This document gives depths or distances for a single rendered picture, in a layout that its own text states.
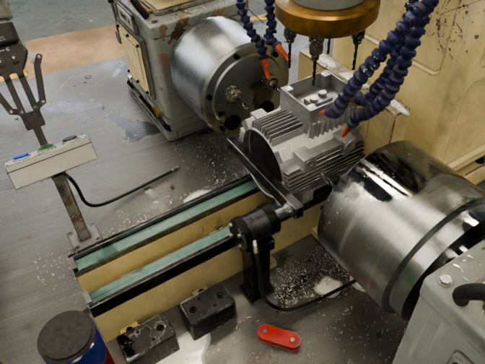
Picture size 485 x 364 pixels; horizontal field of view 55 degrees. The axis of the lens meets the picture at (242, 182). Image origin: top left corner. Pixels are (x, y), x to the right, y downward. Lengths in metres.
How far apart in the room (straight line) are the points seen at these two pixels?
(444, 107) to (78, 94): 1.18
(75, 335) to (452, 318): 0.44
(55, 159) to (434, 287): 0.73
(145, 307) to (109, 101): 0.85
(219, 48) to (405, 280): 0.65
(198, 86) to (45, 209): 0.52
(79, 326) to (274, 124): 0.56
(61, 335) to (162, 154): 0.89
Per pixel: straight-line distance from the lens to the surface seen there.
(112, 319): 0.97
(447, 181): 0.77
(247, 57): 1.10
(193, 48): 1.15
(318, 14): 0.81
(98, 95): 1.68
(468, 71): 0.97
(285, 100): 0.97
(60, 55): 3.48
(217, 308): 0.95
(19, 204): 1.36
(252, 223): 0.83
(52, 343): 0.55
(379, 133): 0.97
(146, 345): 0.93
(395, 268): 0.73
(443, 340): 0.70
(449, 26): 0.96
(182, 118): 1.37
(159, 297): 0.98
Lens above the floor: 1.67
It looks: 44 degrees down
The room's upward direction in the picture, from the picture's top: 3 degrees counter-clockwise
